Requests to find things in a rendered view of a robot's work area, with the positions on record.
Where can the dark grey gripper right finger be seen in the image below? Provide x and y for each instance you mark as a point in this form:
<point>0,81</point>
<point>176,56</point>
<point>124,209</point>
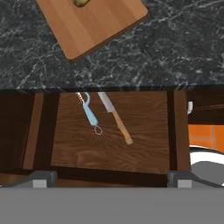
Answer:
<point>181,178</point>

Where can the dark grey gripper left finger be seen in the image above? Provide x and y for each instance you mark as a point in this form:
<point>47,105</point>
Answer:
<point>43,178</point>

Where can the wooden cutting board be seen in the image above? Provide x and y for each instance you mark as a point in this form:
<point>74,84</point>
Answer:
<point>91,25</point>

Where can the green-brown potato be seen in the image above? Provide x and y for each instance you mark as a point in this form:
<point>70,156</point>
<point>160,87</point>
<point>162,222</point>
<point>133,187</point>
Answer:
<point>80,2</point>

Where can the dark wooden cupboard front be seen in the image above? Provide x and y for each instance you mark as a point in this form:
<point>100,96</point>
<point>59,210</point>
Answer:
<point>206,106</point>

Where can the light blue vegetable peeler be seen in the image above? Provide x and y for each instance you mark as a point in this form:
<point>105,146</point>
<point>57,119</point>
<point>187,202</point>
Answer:
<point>89,112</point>

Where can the open dark wooden drawer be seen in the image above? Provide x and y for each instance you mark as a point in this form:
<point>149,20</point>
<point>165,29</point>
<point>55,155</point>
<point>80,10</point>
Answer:
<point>110,134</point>

